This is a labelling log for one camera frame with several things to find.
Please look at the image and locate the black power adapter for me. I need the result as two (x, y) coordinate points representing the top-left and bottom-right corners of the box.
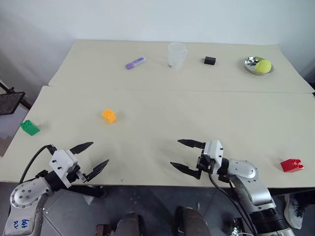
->
(201, 56), (217, 66)

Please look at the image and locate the beige paper table cover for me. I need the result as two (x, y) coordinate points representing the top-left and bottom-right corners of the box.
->
(47, 39), (315, 94)
(0, 85), (315, 189)

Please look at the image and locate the yellow tennis ball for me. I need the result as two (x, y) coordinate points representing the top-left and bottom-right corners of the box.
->
(254, 59), (273, 74)

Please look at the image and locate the white sneaker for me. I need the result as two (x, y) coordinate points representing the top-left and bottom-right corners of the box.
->
(283, 195), (305, 231)

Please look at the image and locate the red toy block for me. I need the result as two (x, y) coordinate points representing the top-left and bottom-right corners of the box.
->
(280, 158), (305, 174)

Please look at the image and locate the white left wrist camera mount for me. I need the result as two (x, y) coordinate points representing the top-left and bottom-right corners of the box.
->
(49, 149), (79, 189)

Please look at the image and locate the green toy block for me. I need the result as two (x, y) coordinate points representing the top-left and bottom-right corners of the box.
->
(20, 119), (41, 136)

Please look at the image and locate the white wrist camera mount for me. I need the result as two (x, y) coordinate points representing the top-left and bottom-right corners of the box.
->
(49, 149), (79, 189)
(203, 140), (225, 173)

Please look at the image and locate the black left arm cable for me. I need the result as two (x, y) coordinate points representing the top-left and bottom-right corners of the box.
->
(19, 145), (58, 183)

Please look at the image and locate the shiny metal bowl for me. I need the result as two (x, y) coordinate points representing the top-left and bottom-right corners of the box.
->
(244, 56), (275, 76)

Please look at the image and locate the black mesh frame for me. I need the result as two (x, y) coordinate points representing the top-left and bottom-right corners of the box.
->
(0, 80), (32, 117)

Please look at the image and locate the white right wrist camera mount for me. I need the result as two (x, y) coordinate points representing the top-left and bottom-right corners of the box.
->
(203, 140), (225, 173)

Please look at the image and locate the clear plastic measuring cup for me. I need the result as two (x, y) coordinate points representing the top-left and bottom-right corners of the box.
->
(167, 42), (189, 70)

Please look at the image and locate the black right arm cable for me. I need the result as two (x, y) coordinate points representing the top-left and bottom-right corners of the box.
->
(208, 171), (259, 236)

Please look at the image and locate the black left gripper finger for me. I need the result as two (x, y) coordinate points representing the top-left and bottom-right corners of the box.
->
(82, 159), (110, 183)
(69, 142), (94, 155)

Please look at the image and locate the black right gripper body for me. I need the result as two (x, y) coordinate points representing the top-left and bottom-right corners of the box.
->
(196, 148), (215, 176)

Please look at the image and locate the yellow toy block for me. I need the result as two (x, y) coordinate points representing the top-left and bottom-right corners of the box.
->
(102, 108), (118, 124)

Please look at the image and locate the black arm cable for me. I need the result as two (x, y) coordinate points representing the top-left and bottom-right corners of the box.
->
(208, 171), (259, 236)
(19, 145), (58, 183)

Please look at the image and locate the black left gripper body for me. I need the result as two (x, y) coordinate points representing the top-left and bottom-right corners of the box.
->
(65, 165), (86, 185)

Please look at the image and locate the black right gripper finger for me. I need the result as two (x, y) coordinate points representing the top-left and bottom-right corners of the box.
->
(177, 139), (206, 149)
(170, 161), (201, 180)

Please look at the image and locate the purple highlighter pen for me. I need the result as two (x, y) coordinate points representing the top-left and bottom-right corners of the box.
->
(125, 57), (147, 70)

